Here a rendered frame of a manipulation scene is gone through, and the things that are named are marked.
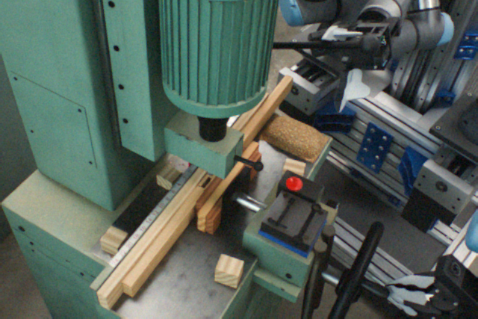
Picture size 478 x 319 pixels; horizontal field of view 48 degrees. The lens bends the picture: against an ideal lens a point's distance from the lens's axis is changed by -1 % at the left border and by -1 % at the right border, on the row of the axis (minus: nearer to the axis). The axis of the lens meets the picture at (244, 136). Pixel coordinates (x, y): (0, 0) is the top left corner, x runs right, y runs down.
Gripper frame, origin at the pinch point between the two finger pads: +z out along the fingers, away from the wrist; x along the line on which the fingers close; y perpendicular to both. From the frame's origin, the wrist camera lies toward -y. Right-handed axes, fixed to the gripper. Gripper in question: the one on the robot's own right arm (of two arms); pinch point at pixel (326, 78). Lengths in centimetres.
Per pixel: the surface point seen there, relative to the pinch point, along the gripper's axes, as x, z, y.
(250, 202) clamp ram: 19.7, 14.7, -13.3
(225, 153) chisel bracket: 7.5, 15.2, -14.9
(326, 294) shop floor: 115, -29, -33
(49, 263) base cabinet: 34, 34, -63
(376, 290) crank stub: 33.6, 17.3, 11.1
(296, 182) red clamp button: 16.4, 10.7, -4.5
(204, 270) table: 25.0, 28.9, -17.0
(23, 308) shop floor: 82, 31, -115
